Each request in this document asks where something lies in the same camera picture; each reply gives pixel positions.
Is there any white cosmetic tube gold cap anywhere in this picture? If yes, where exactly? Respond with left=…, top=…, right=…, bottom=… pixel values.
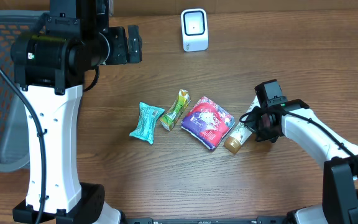
left=223, top=95, right=260, bottom=155

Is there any red purple tissue pack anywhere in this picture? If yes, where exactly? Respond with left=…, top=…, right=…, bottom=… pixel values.
left=181, top=96, right=235, bottom=151

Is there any teal snack packet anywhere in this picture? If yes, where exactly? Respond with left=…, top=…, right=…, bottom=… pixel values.
left=129, top=102, right=165, bottom=145

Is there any green juice carton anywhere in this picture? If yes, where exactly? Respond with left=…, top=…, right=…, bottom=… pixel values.
left=160, top=89, right=191, bottom=131

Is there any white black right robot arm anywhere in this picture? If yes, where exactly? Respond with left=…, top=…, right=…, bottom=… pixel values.
left=244, top=100, right=358, bottom=223

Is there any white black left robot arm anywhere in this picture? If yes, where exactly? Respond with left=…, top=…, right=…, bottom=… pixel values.
left=11, top=0, right=142, bottom=223

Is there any white barcode scanner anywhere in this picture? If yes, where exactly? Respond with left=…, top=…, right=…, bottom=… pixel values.
left=180, top=8, right=209, bottom=52

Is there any grey plastic lattice basket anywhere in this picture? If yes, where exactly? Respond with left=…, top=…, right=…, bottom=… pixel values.
left=0, top=10, right=42, bottom=172

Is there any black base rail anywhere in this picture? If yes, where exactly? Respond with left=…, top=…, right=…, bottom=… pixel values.
left=119, top=216, right=290, bottom=224

